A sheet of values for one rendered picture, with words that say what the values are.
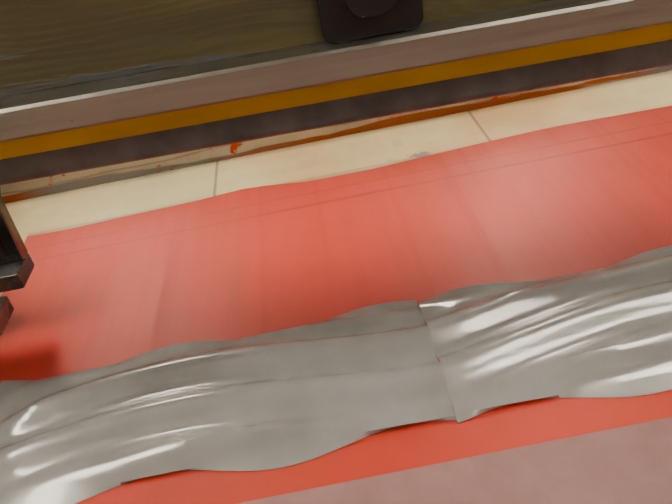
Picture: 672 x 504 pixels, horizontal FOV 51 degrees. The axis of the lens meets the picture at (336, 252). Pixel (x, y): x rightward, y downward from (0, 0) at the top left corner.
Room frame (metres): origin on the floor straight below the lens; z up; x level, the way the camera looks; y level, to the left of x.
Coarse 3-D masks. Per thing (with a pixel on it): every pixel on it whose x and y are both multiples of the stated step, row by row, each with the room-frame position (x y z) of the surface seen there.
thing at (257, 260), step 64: (256, 192) 0.37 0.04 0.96; (320, 192) 0.35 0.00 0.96; (64, 256) 0.34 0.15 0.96; (128, 256) 0.32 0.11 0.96; (192, 256) 0.31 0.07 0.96; (256, 256) 0.30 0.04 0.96; (320, 256) 0.29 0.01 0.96; (384, 256) 0.28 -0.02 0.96; (64, 320) 0.28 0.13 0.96; (128, 320) 0.27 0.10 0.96; (192, 320) 0.26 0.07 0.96; (256, 320) 0.25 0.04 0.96; (320, 320) 0.24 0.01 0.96; (384, 448) 0.16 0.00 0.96; (448, 448) 0.16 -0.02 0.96
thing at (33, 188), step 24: (648, 72) 0.42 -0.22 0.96; (504, 96) 0.42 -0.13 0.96; (528, 96) 0.42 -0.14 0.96; (384, 120) 0.42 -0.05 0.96; (408, 120) 0.42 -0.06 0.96; (240, 144) 0.42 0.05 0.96; (264, 144) 0.42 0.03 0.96; (288, 144) 0.42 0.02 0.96; (96, 168) 0.42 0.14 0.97; (120, 168) 0.42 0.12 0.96; (144, 168) 0.42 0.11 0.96; (168, 168) 0.42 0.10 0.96; (24, 192) 0.42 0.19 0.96; (48, 192) 0.42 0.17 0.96
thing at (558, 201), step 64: (576, 128) 0.37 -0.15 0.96; (640, 128) 0.35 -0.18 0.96; (384, 192) 0.34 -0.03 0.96; (448, 192) 0.32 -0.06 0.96; (512, 192) 0.31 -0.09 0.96; (576, 192) 0.30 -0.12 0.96; (640, 192) 0.29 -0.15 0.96; (448, 256) 0.27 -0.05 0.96; (512, 256) 0.26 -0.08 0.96; (576, 256) 0.25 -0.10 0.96; (512, 448) 0.15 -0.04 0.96; (576, 448) 0.15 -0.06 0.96; (640, 448) 0.14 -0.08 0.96
